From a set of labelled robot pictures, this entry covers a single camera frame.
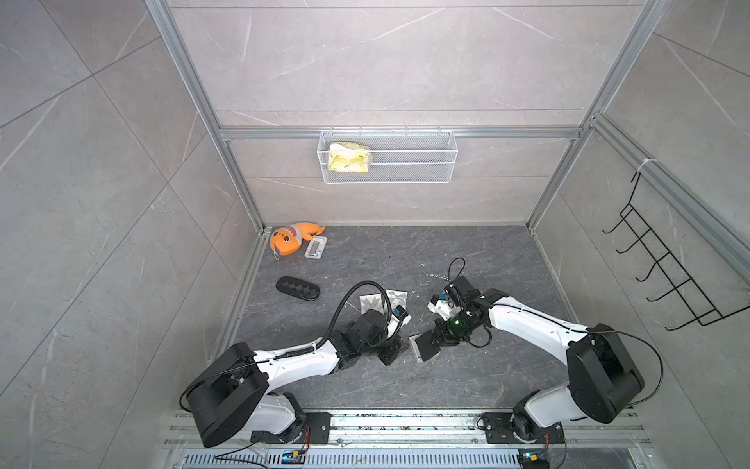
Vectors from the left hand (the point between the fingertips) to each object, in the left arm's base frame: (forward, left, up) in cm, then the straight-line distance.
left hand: (407, 339), depth 82 cm
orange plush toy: (+39, +41, +1) cm, 56 cm away
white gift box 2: (+16, +1, -4) cm, 16 cm away
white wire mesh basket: (+57, +3, +23) cm, 62 cm away
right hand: (-1, -8, -1) cm, 8 cm away
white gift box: (+14, +10, -3) cm, 17 cm away
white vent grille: (-27, +15, -7) cm, 32 cm away
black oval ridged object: (+21, +35, -4) cm, 41 cm away
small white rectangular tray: (+40, +31, -5) cm, 51 cm away
